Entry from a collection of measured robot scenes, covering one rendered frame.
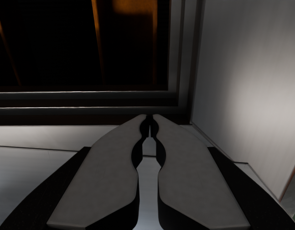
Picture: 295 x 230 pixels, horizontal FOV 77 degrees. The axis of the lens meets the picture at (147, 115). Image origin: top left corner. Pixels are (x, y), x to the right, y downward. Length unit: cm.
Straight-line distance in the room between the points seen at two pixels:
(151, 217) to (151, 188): 4
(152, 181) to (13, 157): 12
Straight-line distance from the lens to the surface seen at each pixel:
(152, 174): 17
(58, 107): 17
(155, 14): 26
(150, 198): 19
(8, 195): 23
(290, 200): 60
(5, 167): 21
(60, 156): 17
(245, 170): 18
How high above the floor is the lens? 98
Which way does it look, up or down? 62 degrees down
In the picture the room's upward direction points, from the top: 178 degrees counter-clockwise
